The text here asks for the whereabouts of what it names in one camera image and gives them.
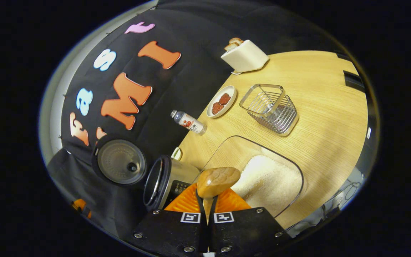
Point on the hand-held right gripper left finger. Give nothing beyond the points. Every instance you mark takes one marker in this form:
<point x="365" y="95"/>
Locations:
<point x="202" y="233"/>

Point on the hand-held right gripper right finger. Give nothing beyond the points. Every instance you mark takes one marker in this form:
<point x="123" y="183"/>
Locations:
<point x="213" y="235"/>

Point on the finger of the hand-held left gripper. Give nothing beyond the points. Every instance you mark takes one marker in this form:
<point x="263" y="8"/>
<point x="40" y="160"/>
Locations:
<point x="81" y="207"/>

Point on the wooden spoon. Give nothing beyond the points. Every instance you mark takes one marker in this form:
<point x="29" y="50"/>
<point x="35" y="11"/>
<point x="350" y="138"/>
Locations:
<point x="217" y="180"/>

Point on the black rice cooker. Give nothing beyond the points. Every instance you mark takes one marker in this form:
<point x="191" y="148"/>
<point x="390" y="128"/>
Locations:
<point x="120" y="162"/>

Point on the white rice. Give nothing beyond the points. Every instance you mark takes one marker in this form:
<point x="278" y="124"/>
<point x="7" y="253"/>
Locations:
<point x="273" y="178"/>

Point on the clear rice container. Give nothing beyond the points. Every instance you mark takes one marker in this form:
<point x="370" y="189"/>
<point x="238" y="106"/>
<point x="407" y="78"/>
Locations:
<point x="227" y="150"/>

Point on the small clear bottle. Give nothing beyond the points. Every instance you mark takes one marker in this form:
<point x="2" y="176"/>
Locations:
<point x="189" y="123"/>

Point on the red meat piece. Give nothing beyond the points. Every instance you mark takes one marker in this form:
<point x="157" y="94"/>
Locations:
<point x="217" y="107"/>
<point x="224" y="98"/>

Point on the white round plate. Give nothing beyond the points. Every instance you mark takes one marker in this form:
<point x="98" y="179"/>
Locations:
<point x="228" y="105"/>

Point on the white toaster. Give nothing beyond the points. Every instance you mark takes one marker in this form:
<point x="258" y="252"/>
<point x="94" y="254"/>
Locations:
<point x="246" y="57"/>

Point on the toast bread slices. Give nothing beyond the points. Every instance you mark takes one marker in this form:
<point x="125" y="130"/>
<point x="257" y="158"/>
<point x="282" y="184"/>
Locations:
<point x="233" y="43"/>

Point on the black block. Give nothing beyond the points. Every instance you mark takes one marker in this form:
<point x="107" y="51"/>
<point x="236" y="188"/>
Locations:
<point x="353" y="80"/>

